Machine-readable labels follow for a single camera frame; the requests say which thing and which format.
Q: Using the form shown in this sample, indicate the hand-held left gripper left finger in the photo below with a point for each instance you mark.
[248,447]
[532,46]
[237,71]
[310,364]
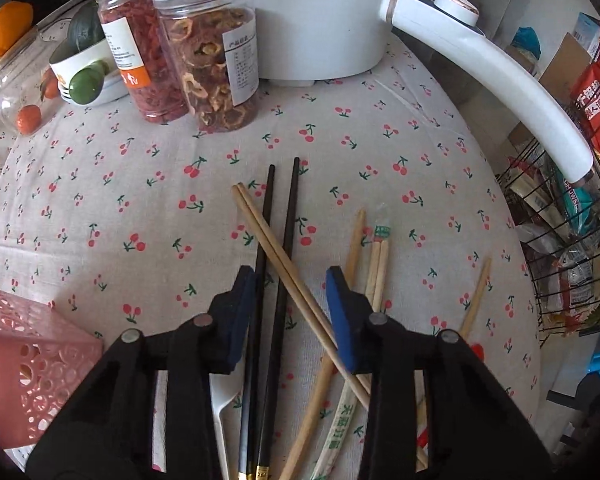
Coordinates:
[240,310]

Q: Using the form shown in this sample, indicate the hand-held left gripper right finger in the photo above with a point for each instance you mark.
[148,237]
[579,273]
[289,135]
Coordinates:
[342,310]

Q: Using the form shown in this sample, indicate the light wooden chopstick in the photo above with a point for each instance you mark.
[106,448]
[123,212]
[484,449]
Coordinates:
[263,240]
[477,295]
[356,245]

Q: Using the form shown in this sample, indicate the light wooden chopsticks pair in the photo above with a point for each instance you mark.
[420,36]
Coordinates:
[271,235]

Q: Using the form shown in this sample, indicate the black chopsticks pair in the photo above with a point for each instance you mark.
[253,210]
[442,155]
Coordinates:
[291,220]

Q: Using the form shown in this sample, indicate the black chopstick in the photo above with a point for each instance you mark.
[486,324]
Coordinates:
[267,210]

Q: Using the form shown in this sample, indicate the red spoon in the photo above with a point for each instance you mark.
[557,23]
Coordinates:
[475,351]

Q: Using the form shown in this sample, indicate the pink perforated utensil holder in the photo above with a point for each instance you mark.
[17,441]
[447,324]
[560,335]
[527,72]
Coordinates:
[10,350]

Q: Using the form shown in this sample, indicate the plastic wrapped disposable chopsticks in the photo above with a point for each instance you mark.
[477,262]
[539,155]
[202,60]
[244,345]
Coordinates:
[378,270]

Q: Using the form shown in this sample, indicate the white spoon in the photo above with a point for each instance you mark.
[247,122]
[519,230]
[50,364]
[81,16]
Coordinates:
[227,425]

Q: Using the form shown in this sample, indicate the cherry print tablecloth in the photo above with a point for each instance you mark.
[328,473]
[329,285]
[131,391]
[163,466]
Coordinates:
[130,185]

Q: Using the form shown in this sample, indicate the clear jar of red berries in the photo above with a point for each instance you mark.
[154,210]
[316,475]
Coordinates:
[150,95]

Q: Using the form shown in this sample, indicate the clear jar of dried slices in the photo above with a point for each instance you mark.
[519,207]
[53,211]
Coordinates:
[200,70]

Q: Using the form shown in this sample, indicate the teal snack packet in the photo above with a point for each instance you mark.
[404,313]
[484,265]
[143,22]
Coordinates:
[577,207]

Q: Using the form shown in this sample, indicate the small tangerine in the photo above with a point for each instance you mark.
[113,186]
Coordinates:
[28,119]
[50,87]

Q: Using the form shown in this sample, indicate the white electric pot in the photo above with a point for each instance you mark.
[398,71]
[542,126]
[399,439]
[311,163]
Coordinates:
[320,20]

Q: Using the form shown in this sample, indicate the white lime print container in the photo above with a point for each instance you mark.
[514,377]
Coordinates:
[80,65]

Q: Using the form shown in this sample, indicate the glass jar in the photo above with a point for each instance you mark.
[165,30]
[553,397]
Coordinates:
[15,95]

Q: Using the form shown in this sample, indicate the blue plastic bag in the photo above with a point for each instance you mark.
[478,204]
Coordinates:
[525,40]

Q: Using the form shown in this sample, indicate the red snack packet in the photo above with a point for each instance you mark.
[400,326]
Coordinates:
[597,105]

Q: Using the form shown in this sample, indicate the cardboard box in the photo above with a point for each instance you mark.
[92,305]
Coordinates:
[565,65]

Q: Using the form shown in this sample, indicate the large orange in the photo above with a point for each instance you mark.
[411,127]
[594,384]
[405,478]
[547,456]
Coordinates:
[7,30]

